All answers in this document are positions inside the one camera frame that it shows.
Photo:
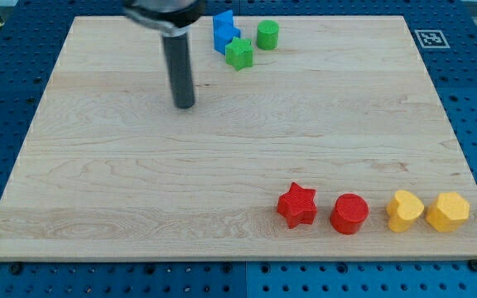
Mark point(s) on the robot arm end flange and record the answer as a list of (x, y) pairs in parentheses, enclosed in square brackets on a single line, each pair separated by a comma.
[(170, 17)]

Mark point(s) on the blue block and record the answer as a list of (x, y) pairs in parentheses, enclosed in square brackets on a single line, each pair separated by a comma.
[(223, 35), (223, 18)]

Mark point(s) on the red cylinder block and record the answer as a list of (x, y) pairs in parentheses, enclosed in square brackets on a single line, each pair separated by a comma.
[(349, 213)]

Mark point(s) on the white fiducial marker tag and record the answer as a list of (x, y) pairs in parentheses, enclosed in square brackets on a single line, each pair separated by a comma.
[(431, 39)]

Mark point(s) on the wooden board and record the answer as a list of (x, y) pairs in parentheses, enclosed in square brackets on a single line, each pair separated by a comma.
[(111, 171)]

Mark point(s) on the green cylinder block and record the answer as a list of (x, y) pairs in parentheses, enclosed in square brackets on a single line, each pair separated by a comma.
[(267, 35)]

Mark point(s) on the black cylindrical pointer rod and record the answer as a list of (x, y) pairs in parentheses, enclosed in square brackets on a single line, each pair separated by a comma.
[(177, 57)]

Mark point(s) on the blue block rear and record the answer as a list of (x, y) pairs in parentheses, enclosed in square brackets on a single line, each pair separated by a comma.
[(223, 18)]

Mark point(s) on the yellow hexagon block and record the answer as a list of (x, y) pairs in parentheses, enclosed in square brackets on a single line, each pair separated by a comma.
[(447, 212)]

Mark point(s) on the yellow heart block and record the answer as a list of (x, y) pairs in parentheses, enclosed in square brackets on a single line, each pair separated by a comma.
[(403, 210)]

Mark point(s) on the red star block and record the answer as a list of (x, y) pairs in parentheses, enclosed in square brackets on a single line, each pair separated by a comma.
[(297, 206)]

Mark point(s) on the green star block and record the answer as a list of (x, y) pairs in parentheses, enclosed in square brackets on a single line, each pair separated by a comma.
[(239, 53)]

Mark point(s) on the blue block front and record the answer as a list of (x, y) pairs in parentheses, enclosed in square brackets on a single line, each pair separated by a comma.
[(223, 35)]

